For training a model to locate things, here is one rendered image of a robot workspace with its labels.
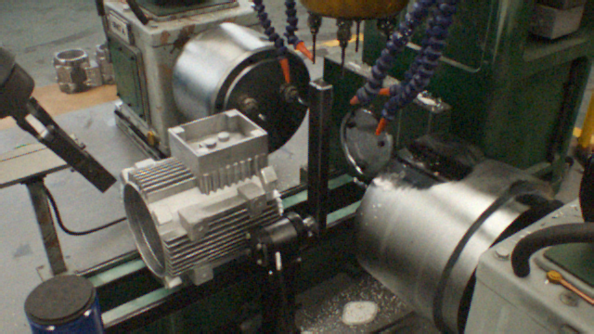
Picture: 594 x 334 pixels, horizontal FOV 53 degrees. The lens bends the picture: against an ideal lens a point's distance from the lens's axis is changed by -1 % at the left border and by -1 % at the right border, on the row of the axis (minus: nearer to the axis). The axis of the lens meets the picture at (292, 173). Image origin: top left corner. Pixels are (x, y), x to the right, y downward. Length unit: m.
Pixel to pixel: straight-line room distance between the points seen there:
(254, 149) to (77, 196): 0.64
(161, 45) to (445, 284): 0.82
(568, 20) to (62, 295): 0.95
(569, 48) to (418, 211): 0.52
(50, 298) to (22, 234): 0.82
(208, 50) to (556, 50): 0.65
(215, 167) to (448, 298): 0.38
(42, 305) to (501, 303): 0.47
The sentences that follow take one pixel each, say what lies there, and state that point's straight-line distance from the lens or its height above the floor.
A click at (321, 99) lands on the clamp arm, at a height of 1.23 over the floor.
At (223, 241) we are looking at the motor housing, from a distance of 0.91.
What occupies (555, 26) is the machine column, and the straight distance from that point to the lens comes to 1.17.
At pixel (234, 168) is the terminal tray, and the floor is 1.11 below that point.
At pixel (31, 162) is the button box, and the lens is 1.09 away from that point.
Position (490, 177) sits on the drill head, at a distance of 0.82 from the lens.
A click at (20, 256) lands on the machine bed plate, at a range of 1.33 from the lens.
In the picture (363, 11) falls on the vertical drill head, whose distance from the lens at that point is 0.92.
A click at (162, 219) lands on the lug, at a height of 1.08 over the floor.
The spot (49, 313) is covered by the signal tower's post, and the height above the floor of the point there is 1.22.
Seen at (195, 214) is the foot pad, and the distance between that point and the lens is 0.87.
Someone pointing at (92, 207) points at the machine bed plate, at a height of 0.80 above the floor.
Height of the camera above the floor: 1.59
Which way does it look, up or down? 33 degrees down
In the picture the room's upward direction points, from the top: straight up
